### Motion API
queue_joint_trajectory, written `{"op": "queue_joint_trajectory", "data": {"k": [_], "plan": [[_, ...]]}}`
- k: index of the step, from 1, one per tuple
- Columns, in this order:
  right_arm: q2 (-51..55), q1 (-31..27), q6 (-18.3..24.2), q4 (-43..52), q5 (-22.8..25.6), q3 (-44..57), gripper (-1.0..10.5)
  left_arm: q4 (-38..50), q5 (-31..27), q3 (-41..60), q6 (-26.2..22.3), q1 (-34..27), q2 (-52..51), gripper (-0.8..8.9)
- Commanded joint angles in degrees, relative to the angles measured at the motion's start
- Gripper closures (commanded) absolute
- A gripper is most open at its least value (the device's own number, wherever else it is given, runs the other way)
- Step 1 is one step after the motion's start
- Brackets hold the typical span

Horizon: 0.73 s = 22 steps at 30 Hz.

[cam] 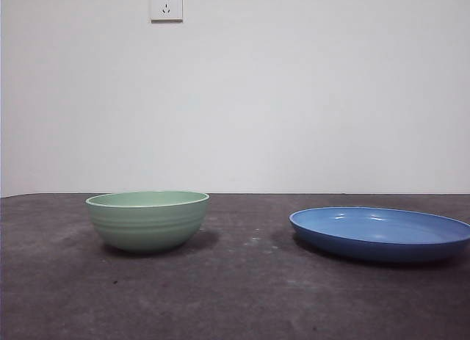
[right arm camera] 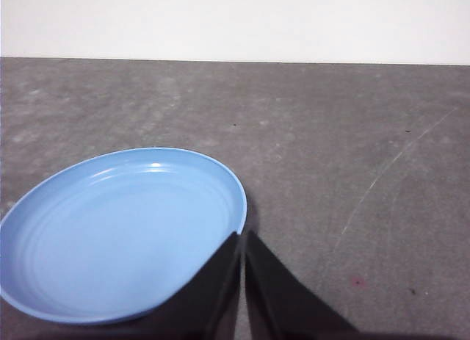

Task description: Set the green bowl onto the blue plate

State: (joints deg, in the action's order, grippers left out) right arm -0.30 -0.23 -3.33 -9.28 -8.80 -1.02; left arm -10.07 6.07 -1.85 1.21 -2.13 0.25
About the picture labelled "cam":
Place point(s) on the white wall socket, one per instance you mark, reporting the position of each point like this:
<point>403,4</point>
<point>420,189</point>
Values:
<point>166,5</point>

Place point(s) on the green ribbed bowl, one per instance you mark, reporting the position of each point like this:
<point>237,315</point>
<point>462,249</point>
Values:
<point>147,226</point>

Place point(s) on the blue round plate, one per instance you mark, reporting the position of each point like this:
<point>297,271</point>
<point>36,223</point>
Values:
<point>378,241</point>

